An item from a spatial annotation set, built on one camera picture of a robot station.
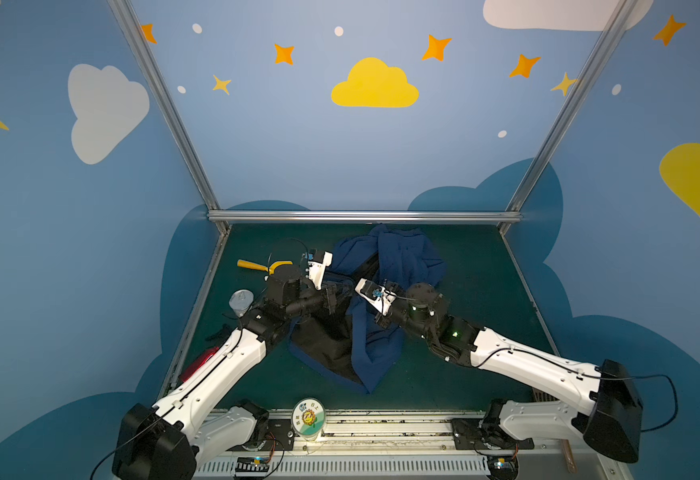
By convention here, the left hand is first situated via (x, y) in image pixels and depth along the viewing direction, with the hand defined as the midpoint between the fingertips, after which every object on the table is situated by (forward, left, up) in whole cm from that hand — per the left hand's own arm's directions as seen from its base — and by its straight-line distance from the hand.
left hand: (351, 285), depth 74 cm
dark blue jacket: (-12, -3, -10) cm, 16 cm away
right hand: (0, -4, +2) cm, 4 cm away
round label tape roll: (-27, +10, -17) cm, 33 cm away
